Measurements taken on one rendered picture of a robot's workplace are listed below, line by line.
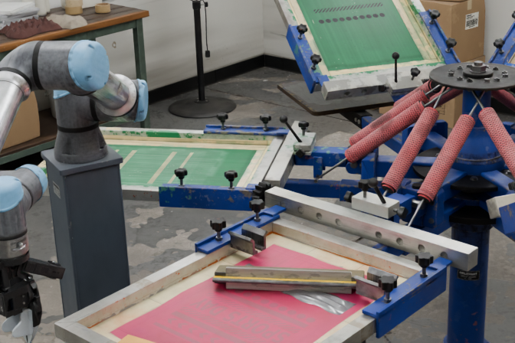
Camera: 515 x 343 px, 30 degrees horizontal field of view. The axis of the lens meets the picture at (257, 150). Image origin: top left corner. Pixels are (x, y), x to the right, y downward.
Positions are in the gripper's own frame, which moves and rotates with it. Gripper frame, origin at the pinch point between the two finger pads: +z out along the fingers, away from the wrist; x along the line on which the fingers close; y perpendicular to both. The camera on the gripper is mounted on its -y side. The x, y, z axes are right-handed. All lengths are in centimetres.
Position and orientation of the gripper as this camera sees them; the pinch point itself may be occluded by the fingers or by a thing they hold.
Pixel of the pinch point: (31, 335)
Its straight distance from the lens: 209.6
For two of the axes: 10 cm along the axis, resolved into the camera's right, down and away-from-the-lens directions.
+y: -6.6, 2.8, -6.9
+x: 7.5, 2.1, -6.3
